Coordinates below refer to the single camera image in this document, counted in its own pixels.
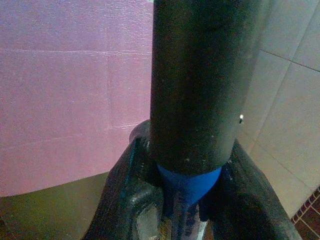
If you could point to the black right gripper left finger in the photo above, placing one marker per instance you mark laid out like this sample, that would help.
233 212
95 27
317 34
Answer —
125 195

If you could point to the dark red patterned rug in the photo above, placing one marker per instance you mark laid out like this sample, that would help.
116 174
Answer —
308 216

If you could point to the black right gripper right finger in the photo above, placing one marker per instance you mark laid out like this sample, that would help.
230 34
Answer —
245 200

